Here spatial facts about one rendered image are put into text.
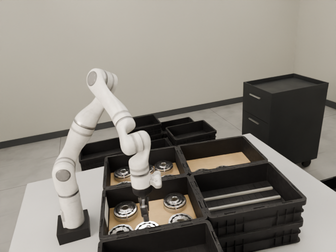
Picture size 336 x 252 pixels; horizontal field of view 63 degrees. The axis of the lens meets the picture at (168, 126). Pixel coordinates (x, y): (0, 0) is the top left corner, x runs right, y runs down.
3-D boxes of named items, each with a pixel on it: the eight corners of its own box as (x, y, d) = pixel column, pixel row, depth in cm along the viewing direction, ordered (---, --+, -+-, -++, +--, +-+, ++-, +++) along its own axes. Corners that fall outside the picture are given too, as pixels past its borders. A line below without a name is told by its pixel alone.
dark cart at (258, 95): (263, 182, 269) (270, 93, 233) (239, 160, 309) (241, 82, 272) (315, 167, 284) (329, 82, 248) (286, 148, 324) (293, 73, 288)
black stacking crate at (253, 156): (190, 194, 133) (189, 175, 128) (178, 163, 160) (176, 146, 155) (267, 181, 138) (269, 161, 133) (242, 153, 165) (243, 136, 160)
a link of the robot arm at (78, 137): (94, 123, 121) (95, 132, 113) (71, 174, 127) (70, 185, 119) (74, 116, 118) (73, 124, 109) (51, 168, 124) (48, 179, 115)
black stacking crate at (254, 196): (209, 242, 106) (209, 219, 101) (190, 195, 133) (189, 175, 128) (304, 223, 111) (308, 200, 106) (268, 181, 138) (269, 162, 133)
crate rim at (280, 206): (209, 223, 102) (208, 218, 101) (189, 178, 129) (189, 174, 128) (308, 204, 107) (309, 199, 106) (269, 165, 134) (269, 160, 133)
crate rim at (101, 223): (99, 244, 97) (98, 239, 96) (103, 193, 124) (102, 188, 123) (208, 223, 102) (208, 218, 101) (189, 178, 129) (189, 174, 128)
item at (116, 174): (114, 179, 142) (114, 178, 142) (114, 169, 151) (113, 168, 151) (133, 175, 144) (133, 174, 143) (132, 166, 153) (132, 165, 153)
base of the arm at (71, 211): (62, 230, 125) (56, 199, 118) (65, 216, 133) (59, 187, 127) (83, 226, 127) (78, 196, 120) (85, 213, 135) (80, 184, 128)
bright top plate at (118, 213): (115, 220, 115) (114, 219, 114) (112, 205, 124) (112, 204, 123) (138, 214, 117) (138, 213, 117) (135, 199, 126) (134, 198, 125)
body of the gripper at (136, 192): (131, 176, 106) (135, 196, 109) (130, 190, 98) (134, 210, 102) (151, 174, 106) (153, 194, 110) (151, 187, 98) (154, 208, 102)
